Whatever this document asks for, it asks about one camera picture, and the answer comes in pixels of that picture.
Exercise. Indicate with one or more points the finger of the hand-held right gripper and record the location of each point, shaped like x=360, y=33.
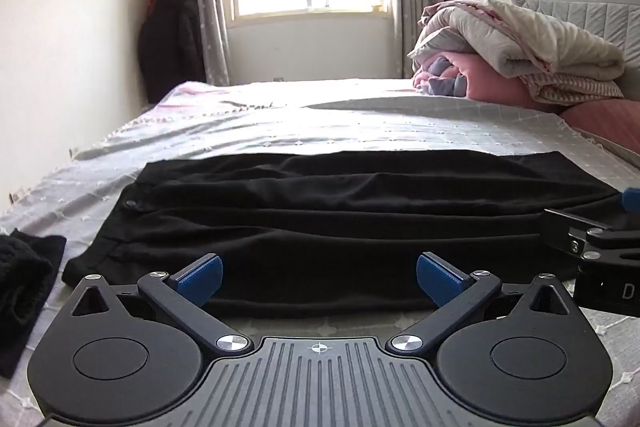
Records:
x=575, y=229
x=631, y=201

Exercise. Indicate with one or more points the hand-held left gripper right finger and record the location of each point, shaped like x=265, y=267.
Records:
x=436, y=278

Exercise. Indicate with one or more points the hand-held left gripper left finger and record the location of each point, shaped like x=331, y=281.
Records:
x=204, y=278

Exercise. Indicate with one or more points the black pants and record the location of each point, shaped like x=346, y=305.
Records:
x=345, y=227

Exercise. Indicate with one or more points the pink pillow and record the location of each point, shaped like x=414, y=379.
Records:
x=607, y=119

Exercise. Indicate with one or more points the bed with grey patterned sheet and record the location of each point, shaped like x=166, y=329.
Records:
x=280, y=122

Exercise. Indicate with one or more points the folded pink quilt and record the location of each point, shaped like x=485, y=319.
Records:
x=480, y=82

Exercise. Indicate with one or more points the black knit cloth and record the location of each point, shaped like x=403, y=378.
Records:
x=25, y=292

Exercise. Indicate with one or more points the folded beige quilt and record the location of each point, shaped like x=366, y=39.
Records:
x=525, y=42

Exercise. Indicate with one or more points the grey quilted headboard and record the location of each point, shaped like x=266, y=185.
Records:
x=590, y=9

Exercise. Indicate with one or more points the hanging dark jacket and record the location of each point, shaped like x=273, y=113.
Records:
x=172, y=42

